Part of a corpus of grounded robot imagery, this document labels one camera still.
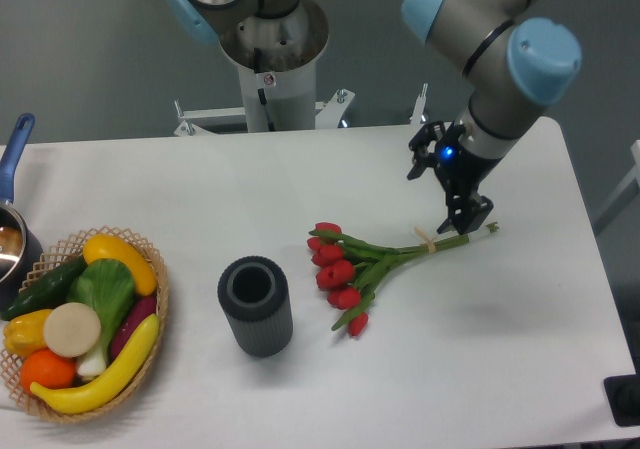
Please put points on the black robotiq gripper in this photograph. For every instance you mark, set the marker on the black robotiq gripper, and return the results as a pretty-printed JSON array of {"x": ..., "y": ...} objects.
[{"x": 440, "y": 147}]

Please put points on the red tulip bouquet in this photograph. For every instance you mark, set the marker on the red tulip bouquet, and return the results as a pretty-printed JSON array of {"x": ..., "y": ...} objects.
[{"x": 350, "y": 270}]

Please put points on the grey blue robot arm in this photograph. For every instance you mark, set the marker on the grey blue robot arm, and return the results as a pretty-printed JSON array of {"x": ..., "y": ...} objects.
[{"x": 518, "y": 68}]

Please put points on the dark grey ribbed vase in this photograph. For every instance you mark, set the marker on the dark grey ribbed vase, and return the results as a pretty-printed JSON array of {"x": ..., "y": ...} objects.
[{"x": 253, "y": 293}]

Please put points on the black device at edge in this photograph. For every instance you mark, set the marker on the black device at edge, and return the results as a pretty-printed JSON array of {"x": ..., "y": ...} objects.
[{"x": 623, "y": 397}]

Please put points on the purple sweet potato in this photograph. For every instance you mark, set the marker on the purple sweet potato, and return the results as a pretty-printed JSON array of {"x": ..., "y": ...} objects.
[{"x": 139, "y": 311}]

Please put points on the yellow squash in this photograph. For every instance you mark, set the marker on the yellow squash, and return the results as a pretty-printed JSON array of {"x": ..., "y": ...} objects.
[{"x": 105, "y": 246}]

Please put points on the green bok choy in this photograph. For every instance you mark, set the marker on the green bok choy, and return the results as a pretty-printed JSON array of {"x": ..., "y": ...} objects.
[{"x": 107, "y": 287}]

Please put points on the beige round disc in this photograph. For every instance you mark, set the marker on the beige round disc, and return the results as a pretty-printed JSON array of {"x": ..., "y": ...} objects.
[{"x": 71, "y": 330}]

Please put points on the green cucumber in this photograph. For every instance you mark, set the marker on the green cucumber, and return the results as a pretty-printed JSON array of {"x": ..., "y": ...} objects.
[{"x": 46, "y": 292}]

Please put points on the yellow banana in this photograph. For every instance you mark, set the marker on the yellow banana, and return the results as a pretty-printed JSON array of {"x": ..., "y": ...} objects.
[{"x": 108, "y": 385}]

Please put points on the orange fruit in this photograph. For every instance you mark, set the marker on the orange fruit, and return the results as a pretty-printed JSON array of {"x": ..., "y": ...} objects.
[{"x": 47, "y": 369}]

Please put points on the yellow bell pepper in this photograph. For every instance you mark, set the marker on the yellow bell pepper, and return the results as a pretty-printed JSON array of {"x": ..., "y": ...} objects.
[{"x": 24, "y": 335}]

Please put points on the woven wicker basket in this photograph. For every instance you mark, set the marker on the woven wicker basket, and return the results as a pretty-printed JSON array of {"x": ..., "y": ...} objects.
[{"x": 62, "y": 251}]

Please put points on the white frame at right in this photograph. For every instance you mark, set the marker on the white frame at right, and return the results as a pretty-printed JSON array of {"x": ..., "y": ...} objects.
[{"x": 620, "y": 197}]

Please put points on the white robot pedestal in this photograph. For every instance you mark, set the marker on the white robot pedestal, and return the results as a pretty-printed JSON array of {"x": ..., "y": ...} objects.
[{"x": 276, "y": 64}]

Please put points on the blue handled saucepan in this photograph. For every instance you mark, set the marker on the blue handled saucepan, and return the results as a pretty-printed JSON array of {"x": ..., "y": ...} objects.
[{"x": 20, "y": 249}]

